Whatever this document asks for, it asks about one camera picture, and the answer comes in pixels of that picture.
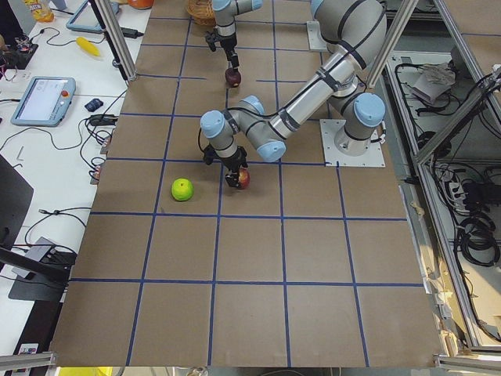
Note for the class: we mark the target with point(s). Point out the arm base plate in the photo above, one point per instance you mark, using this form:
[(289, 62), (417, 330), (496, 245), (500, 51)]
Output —
[(315, 40), (339, 150)]

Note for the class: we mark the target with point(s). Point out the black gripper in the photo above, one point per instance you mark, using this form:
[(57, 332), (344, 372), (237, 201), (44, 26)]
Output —
[(228, 41), (234, 160)]

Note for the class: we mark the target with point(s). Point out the aluminium frame post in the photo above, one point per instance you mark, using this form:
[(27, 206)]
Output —
[(115, 38)]

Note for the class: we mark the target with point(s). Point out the black monitor stand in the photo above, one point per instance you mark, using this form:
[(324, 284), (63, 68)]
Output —
[(16, 197)]

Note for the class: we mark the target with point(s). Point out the dark checkered pouch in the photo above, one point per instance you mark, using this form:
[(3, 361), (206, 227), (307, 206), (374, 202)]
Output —
[(93, 105)]

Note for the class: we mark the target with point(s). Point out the yellow toy corn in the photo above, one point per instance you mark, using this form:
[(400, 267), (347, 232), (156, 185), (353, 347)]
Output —
[(88, 47)]

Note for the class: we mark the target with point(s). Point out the orange round object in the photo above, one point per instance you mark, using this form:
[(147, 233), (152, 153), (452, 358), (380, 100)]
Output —
[(141, 4)]

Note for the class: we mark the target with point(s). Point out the red yellow apple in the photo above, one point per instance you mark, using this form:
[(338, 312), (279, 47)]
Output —
[(244, 179)]

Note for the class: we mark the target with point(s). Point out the green apple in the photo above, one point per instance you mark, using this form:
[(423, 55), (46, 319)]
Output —
[(182, 189)]

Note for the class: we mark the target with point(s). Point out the blue teach pendant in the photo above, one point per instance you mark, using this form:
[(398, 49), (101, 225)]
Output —
[(45, 102), (84, 20)]

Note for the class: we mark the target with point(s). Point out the wicker basket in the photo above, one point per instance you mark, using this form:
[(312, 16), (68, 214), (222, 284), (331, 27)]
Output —
[(201, 11)]

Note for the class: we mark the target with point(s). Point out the grey usb hub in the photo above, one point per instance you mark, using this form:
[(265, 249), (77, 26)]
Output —
[(43, 259)]

